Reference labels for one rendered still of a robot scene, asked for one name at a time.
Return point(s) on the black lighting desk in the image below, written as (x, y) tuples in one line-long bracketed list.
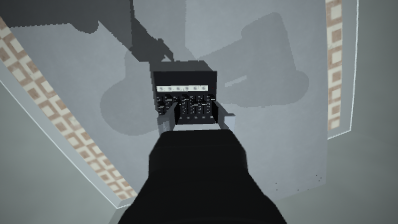
[(194, 90)]

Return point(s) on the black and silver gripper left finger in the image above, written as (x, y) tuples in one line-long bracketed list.
[(168, 121)]

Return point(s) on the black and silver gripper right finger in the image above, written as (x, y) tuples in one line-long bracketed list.
[(224, 119)]

